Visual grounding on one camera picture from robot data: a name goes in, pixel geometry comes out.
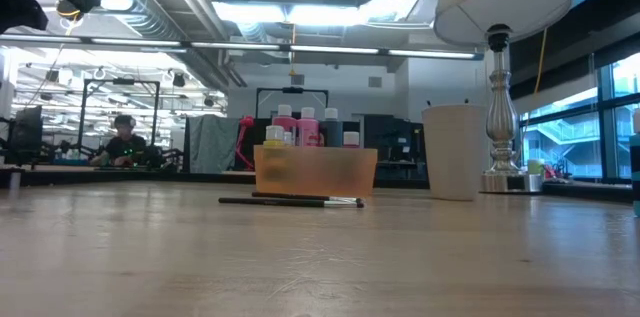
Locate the dark grey large paint bottle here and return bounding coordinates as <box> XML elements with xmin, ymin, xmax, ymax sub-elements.
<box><xmin>319</xmin><ymin>107</ymin><xmax>346</xmax><ymax>148</ymax></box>

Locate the orange translucent plastic bin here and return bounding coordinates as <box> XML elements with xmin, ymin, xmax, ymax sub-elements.
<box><xmin>253</xmin><ymin>145</ymin><xmax>379</xmax><ymax>199</ymax></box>

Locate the coral large paint bottle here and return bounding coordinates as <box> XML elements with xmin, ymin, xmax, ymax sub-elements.
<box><xmin>272</xmin><ymin>104</ymin><xmax>298</xmax><ymax>147</ymax></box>

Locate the pale yellow small paint bottle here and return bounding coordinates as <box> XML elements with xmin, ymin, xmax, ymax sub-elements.
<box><xmin>264</xmin><ymin>125</ymin><xmax>285</xmax><ymax>148</ymax></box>

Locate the white paper cup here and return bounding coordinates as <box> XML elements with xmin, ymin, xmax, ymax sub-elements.
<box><xmin>421</xmin><ymin>103</ymin><xmax>490</xmax><ymax>202</ymax></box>

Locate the black background screen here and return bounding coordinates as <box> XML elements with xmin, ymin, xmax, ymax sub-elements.
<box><xmin>253</xmin><ymin>116</ymin><xmax>362</xmax><ymax>148</ymax></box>

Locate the black equipment rack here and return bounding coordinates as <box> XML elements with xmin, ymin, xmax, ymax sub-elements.
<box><xmin>363</xmin><ymin>114</ymin><xmax>429</xmax><ymax>182</ymax></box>

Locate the grey hanging cloth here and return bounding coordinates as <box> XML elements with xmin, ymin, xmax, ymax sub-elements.
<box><xmin>187</xmin><ymin>115</ymin><xmax>240</xmax><ymax>174</ymax></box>

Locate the bright ceiling light panel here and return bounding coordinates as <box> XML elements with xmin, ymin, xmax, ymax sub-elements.
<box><xmin>212</xmin><ymin>0</ymin><xmax>436</xmax><ymax>28</ymax></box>

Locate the long ceiling light strip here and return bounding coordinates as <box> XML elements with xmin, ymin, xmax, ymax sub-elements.
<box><xmin>0</xmin><ymin>32</ymin><xmax>484</xmax><ymax>61</ymax></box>

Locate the person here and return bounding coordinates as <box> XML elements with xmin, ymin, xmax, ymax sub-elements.
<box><xmin>89</xmin><ymin>114</ymin><xmax>151</xmax><ymax>168</ymax></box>

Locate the dark background monitor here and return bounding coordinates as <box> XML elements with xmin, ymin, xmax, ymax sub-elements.
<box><xmin>9</xmin><ymin>105</ymin><xmax>44</xmax><ymax>158</ymax></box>

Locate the black gantry frame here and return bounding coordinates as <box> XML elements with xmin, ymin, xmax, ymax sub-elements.
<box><xmin>255</xmin><ymin>86</ymin><xmax>330</xmax><ymax>121</ymax></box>
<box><xmin>78</xmin><ymin>76</ymin><xmax>161</xmax><ymax>158</ymax></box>

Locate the silver ceiling duct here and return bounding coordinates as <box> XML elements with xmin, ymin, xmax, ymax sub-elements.
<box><xmin>84</xmin><ymin>0</ymin><xmax>236</xmax><ymax>91</ymax></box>

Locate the yellow extension cable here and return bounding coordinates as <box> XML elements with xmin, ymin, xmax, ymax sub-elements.
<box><xmin>533</xmin><ymin>26</ymin><xmax>549</xmax><ymax>99</ymax></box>

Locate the black yellow ceiling cable reel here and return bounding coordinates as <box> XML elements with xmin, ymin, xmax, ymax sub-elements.
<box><xmin>55</xmin><ymin>0</ymin><xmax>84</xmax><ymax>23</ymax></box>

